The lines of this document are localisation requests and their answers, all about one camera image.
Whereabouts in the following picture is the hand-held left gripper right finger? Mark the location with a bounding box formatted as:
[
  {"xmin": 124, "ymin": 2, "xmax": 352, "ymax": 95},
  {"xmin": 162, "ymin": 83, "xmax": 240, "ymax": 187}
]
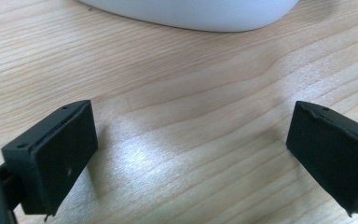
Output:
[{"xmin": 285, "ymin": 100, "xmax": 358, "ymax": 217}]

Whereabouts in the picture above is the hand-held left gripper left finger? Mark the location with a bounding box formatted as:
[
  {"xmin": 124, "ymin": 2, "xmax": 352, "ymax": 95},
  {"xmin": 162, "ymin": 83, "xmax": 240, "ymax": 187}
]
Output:
[{"xmin": 0, "ymin": 99, "xmax": 99, "ymax": 217}]

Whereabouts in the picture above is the white lidded trash can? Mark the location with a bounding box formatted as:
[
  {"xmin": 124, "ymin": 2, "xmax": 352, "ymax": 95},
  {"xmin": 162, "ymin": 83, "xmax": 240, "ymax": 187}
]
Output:
[{"xmin": 77, "ymin": 0, "xmax": 301, "ymax": 33}]

